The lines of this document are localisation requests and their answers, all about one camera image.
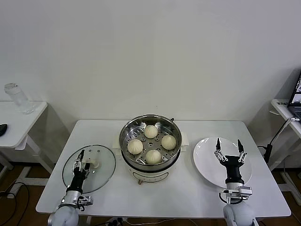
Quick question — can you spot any white laptop charger cable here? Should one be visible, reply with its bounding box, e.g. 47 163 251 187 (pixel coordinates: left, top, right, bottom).
272 117 301 143

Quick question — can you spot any white electric cooker base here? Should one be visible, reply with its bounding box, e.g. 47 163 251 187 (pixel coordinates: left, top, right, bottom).
112 131 189 186

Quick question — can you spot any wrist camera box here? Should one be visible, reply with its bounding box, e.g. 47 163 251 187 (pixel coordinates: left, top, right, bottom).
238 185 253 200
77 194 94 207

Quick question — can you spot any black floor cable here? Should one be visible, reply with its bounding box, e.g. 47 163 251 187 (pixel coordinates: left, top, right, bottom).
0 182 30 226

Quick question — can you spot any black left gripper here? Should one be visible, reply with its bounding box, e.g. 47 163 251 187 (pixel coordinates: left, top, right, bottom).
66 149 92 189

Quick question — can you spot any white power strip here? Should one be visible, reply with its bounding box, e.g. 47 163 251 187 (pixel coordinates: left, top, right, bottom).
108 217 129 226

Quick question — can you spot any open laptop computer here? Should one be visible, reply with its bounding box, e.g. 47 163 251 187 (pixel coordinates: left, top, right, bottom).
287 68 301 120

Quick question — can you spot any stainless steel steamer basket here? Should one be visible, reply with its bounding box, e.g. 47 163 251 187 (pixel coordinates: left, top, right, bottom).
119 114 182 170

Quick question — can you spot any white round plate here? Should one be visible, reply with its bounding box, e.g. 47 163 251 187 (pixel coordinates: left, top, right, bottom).
192 137 253 189

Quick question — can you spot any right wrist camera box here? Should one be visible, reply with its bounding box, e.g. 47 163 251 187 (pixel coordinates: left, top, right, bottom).
238 185 253 200

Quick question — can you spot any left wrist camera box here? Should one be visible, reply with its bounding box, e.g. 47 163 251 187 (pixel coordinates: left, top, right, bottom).
77 194 94 207

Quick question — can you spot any round glass lid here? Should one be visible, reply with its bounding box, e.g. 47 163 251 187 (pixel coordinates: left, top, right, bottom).
62 145 117 194

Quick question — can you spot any white steamed baozi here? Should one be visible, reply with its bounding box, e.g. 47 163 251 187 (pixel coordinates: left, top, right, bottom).
143 124 158 139
127 138 143 155
145 149 162 165
161 135 177 150

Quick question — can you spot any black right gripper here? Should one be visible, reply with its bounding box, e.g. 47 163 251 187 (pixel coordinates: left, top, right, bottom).
213 138 248 185

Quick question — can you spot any clear plastic water bottle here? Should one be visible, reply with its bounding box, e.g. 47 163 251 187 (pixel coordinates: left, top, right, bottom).
4 82 35 115

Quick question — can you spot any white side table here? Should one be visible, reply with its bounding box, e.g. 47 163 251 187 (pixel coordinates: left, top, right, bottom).
0 101 55 186

